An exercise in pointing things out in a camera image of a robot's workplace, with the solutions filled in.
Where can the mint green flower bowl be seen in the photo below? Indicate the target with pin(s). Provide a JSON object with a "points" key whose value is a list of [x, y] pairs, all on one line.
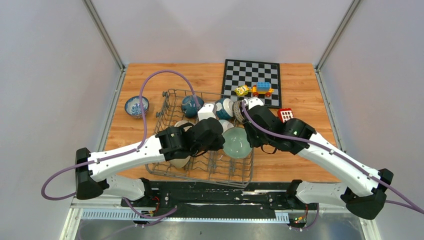
{"points": [[236, 143]]}

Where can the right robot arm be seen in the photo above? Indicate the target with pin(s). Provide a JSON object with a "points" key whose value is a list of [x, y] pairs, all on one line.
{"points": [[361, 189]]}

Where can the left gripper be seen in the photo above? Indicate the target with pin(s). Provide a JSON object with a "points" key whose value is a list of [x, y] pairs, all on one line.
{"points": [[218, 144]]}

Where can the grey wire dish rack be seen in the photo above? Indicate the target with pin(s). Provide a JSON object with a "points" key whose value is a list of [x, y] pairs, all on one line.
{"points": [[207, 162]]}

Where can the white blue floral bowl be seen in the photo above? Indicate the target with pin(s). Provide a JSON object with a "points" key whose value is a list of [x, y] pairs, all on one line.
{"points": [[134, 106]]}

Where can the blue zigzag red bowl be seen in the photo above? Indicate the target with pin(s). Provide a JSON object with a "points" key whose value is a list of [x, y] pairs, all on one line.
{"points": [[137, 116]]}

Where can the dark blue bowl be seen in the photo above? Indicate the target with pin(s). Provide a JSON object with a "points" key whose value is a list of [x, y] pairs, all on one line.
{"points": [[189, 107]]}

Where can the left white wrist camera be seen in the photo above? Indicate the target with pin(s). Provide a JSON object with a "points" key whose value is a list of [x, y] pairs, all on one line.
{"points": [[207, 111]]}

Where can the dark patterned bowl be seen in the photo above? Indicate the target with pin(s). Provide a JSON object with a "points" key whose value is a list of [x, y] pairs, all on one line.
{"points": [[238, 112]]}

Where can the teal white bowl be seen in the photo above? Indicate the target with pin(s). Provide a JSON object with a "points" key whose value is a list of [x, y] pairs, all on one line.
{"points": [[224, 108]]}

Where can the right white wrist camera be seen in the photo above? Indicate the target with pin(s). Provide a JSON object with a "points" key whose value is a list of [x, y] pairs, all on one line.
{"points": [[253, 102]]}

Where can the blue orange toy car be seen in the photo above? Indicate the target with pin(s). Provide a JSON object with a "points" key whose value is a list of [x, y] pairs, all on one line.
{"points": [[262, 89]]}

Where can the red toy brick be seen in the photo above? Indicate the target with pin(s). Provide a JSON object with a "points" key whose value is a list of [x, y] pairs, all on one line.
{"points": [[285, 114]]}

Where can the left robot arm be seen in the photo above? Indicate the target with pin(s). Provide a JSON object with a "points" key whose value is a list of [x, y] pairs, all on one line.
{"points": [[96, 171]]}

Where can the black white chessboard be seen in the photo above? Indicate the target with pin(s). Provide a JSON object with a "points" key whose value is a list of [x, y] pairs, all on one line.
{"points": [[238, 73]]}

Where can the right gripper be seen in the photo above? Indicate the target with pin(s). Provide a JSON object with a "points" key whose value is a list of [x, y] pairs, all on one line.
{"points": [[253, 142]]}

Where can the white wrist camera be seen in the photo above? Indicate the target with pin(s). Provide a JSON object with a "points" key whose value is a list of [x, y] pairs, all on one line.
{"points": [[207, 111], [253, 102]]}

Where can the yellow toy block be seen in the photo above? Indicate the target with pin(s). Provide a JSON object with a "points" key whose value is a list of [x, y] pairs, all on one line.
{"points": [[242, 90]]}

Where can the beige bowl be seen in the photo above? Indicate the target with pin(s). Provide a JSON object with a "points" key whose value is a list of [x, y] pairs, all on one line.
{"points": [[180, 124], [179, 162]]}

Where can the light teal checked bowl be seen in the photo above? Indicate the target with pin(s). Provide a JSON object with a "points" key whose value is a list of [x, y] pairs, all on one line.
{"points": [[226, 125]]}

